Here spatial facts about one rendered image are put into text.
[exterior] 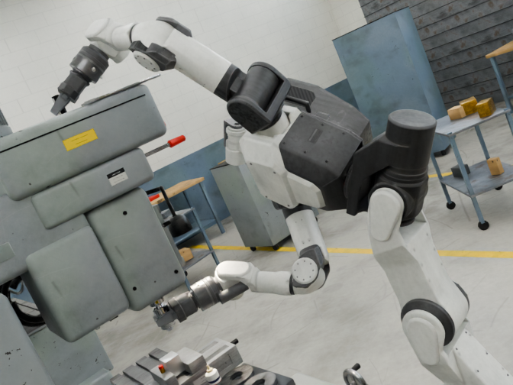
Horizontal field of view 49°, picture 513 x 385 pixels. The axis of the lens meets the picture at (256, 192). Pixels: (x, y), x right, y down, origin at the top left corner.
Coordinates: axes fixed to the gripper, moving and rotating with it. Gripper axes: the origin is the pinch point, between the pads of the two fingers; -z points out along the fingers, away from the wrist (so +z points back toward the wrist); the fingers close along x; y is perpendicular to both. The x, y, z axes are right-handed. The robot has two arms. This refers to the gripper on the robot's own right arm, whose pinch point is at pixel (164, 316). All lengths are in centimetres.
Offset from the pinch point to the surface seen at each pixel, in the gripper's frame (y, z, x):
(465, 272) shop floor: 125, 202, -151
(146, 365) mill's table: 31, -12, -56
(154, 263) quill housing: -17.9, 3.9, 9.4
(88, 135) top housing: -58, 3, 13
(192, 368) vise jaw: 22.7, 1.0, -8.8
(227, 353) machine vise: 25.7, 13.7, -11.7
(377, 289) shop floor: 125, 157, -199
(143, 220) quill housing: -30.4, 6.7, 8.8
